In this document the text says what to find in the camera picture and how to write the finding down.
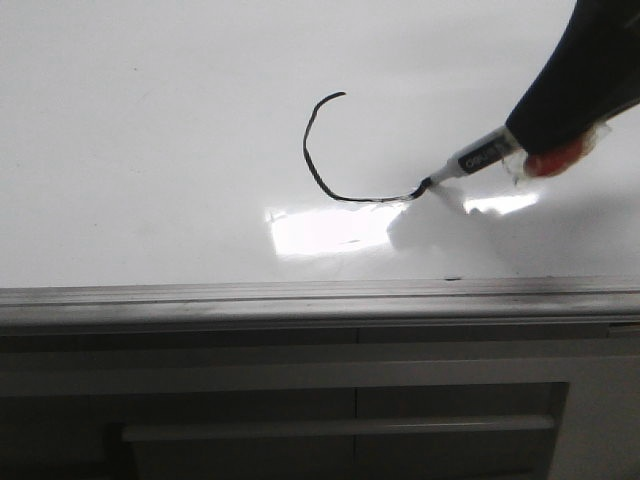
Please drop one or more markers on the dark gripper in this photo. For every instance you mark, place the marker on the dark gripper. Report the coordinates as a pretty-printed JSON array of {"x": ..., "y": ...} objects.
[{"x": 591, "y": 76}]

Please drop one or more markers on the red magnet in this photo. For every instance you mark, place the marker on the red magnet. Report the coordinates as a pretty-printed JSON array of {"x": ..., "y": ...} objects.
[{"x": 524, "y": 167}]

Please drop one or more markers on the white black whiteboard marker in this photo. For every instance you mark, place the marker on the white black whiteboard marker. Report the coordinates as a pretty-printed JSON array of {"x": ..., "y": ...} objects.
[{"x": 484, "y": 152}]

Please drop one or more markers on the white whiteboard surface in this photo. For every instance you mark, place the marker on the white whiteboard surface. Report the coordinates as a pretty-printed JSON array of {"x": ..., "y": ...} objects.
[{"x": 163, "y": 142}]

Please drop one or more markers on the grey cabinet with recessed panel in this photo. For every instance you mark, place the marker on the grey cabinet with recessed panel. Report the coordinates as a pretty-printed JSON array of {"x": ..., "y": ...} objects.
[{"x": 65, "y": 400}]

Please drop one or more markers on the grey aluminium whiteboard frame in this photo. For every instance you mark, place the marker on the grey aluminium whiteboard frame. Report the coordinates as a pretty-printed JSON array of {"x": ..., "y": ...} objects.
[{"x": 318, "y": 305}]

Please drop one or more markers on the grey cabinet handle bar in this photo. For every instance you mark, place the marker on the grey cabinet handle bar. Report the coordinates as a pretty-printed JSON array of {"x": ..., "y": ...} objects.
[{"x": 342, "y": 427}]

